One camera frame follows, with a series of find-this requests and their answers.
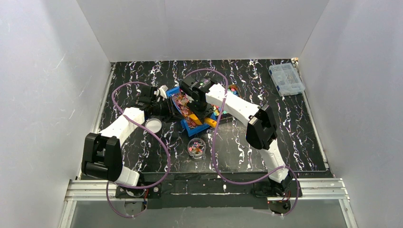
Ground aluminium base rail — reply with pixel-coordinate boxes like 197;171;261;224
59;178;357;228

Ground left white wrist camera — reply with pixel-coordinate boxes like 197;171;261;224
156;85;168;102

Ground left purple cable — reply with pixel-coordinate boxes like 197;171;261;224
105;82;172;219

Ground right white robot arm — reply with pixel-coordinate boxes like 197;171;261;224
180;76;293;195

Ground purple cable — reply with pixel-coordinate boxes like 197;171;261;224
182;68;300;216
105;82;172;219

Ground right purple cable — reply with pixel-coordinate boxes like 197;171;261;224
182;68;300;216

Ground gold tray of star candies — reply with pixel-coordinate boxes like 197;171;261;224
211;84;247;122

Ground blue plastic candy bin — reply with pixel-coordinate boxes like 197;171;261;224
166;87;217;136

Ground clear plastic organizer box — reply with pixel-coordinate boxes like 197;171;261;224
269;63;305;96

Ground clear round plastic jar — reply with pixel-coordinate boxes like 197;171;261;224
186;138;206;159

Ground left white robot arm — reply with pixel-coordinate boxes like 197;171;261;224
81;83;180;190

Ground white round jar lid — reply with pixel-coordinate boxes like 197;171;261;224
144;118;163;134

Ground orange plastic scoop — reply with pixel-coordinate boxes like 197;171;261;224
189;114;217;128

